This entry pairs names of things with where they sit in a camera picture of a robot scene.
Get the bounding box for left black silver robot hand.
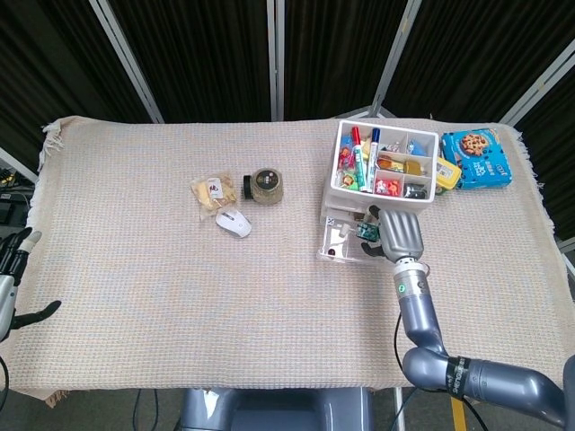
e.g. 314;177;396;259
0;227;63;341

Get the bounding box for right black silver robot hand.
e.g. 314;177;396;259
358;205;426;264

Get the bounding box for clear plastic drawer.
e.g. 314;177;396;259
316;214;399;264

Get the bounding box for blue cookie package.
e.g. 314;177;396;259
439;128;514;190

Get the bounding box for small red toy pieces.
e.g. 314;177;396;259
375;178;402;197

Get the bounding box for amber orange tube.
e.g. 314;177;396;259
376;154;406;172

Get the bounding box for yellow lidded green tub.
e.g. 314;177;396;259
434;155;463;197

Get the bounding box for white marker with blue cap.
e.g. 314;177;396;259
366;128;382;193

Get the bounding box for dark electronics shelf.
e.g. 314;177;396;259
0;164;38;226

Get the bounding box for glass jar with black lid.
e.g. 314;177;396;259
243;168;285;207

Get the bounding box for white grey computer mouse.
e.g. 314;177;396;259
215;208;252;239

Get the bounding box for beige woven tablecloth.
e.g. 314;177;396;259
25;115;562;408

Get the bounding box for white table leg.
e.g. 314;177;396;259
394;388;407;431

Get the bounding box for clear bag of crackers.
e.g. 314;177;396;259
189;170;238;222

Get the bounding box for grey robot torso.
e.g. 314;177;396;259
179;388;375;431

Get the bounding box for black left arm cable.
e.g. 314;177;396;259
0;354;12;405

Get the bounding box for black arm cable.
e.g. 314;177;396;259
0;354;12;405
392;311;491;431

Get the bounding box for white desk organizer tray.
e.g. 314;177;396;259
319;119;440;231

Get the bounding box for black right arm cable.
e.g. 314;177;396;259
392;311;491;431

